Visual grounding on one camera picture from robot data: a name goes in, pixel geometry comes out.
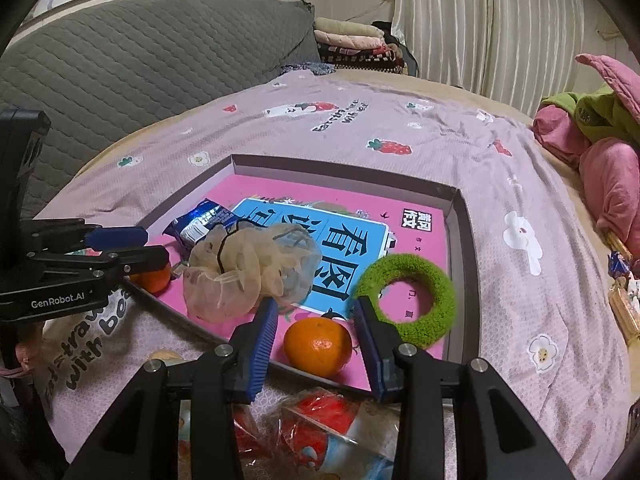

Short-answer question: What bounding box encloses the orange mandarin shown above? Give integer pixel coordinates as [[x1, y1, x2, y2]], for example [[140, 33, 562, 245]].
[[283, 318, 352, 378], [129, 263, 171, 295]]

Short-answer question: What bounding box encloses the blue snack packet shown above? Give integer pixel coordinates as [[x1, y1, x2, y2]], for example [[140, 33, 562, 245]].
[[163, 198, 240, 259]]

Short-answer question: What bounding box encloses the walnut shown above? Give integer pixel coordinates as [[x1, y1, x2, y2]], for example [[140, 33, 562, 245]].
[[149, 349, 184, 366]]

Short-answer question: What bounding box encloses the beige mesh bath puff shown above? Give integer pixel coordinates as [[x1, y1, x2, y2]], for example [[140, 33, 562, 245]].
[[182, 220, 322, 323]]

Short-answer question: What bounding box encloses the toy egg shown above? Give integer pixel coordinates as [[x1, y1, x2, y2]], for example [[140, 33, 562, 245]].
[[270, 388, 399, 479], [232, 404, 272, 460]]

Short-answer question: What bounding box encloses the green fuzzy hair ring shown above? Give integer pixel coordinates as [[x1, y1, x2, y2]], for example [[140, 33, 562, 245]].
[[354, 252, 458, 350]]

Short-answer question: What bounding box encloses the person's left hand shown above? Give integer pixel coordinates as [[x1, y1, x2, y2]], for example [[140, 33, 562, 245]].
[[1, 321, 44, 379]]

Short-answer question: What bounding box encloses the pink strawberry print bedsheet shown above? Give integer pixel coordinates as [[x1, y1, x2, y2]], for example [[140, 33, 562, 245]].
[[42, 70, 631, 479]]

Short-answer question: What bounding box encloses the grey quilted headboard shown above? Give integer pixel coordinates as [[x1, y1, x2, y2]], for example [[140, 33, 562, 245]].
[[1, 0, 319, 218]]

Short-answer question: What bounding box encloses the pink book blue label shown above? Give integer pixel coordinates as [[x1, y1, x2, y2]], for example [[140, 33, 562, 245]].
[[152, 174, 449, 391]]

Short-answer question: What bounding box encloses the snack pile on bed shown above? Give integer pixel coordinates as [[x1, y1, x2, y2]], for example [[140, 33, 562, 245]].
[[604, 230, 639, 346]]

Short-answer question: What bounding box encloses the grey cardboard box tray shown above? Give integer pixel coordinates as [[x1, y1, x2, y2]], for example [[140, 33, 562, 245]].
[[140, 155, 480, 376]]

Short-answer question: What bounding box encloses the pink quilted duvet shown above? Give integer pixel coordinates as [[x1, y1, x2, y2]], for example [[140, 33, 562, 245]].
[[533, 53, 639, 261]]

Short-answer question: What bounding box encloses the stack of folded blankets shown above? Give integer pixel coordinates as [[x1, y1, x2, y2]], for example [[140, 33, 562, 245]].
[[314, 18, 419, 77]]

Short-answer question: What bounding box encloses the green garment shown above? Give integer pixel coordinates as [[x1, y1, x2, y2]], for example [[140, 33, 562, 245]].
[[540, 84, 640, 148]]

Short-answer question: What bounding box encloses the white striped curtain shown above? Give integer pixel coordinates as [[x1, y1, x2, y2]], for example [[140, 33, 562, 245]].
[[392, 0, 585, 116]]

